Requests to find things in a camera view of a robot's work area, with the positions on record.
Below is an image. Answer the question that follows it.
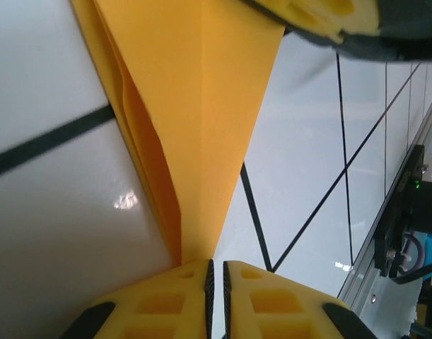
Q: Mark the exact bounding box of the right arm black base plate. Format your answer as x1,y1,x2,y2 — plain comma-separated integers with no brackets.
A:
373,143,426,280

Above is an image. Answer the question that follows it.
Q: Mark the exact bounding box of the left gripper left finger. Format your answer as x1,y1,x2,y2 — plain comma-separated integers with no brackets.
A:
58,259,215,339

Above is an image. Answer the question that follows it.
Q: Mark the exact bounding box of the orange paper sheet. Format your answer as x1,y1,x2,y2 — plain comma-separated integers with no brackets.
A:
69,0,286,266

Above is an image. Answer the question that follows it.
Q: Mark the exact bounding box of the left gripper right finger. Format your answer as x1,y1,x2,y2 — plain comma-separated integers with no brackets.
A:
222,260,374,339

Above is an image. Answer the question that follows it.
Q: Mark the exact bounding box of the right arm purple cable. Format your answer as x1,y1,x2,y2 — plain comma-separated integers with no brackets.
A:
401,231,426,271

